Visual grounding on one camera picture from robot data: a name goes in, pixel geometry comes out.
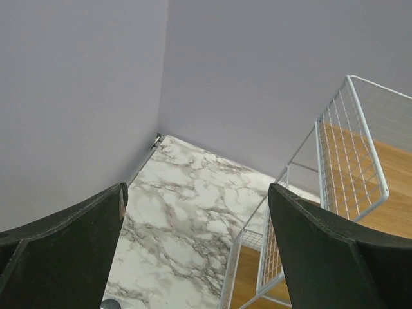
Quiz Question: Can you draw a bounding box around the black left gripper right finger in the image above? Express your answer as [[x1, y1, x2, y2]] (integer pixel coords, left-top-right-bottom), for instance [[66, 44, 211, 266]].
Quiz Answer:
[[268, 183, 411, 308]]

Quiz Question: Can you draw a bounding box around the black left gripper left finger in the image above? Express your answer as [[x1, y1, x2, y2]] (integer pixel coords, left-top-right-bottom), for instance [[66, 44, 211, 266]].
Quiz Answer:
[[1, 183, 128, 308]]

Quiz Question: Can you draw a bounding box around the white wire wooden shelf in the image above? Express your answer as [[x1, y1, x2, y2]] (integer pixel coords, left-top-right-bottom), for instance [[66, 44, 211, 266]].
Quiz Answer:
[[218, 75, 411, 308]]

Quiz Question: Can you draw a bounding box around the white bottle grey cap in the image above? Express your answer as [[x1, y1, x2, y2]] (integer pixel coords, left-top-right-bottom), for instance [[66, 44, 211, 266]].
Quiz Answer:
[[100, 298, 122, 309]]

